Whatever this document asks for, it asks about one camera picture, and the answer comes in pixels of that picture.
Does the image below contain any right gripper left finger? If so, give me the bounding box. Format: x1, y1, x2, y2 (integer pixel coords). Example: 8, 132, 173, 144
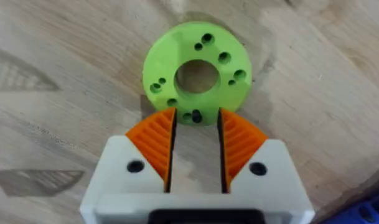
79, 107, 177, 224

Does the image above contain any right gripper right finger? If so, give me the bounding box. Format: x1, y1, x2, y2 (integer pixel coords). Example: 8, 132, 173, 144
217, 107, 316, 224

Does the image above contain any blue electric screwdriver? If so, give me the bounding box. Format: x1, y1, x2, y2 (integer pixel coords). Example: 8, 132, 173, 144
319, 192, 379, 224

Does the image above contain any green disc with holes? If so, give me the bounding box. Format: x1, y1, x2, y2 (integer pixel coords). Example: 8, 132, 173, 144
142, 21, 253, 126

